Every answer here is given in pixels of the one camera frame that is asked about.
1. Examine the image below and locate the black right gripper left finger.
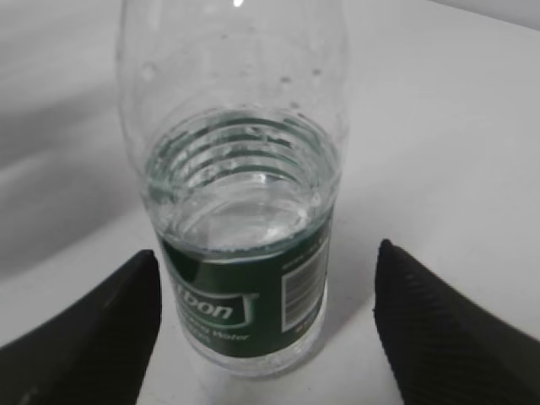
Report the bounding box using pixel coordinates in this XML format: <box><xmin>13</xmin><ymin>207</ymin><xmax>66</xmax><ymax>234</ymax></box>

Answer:
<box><xmin>1</xmin><ymin>250</ymin><xmax>162</xmax><ymax>404</ymax></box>

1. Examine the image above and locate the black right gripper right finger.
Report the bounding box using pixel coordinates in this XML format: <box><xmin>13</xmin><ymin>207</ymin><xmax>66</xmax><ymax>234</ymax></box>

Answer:
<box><xmin>373</xmin><ymin>240</ymin><xmax>539</xmax><ymax>404</ymax></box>

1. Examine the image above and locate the clear water bottle green label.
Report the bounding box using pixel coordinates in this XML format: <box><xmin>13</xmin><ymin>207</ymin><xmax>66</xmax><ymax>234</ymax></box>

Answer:
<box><xmin>116</xmin><ymin>1</ymin><xmax>349</xmax><ymax>377</ymax></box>

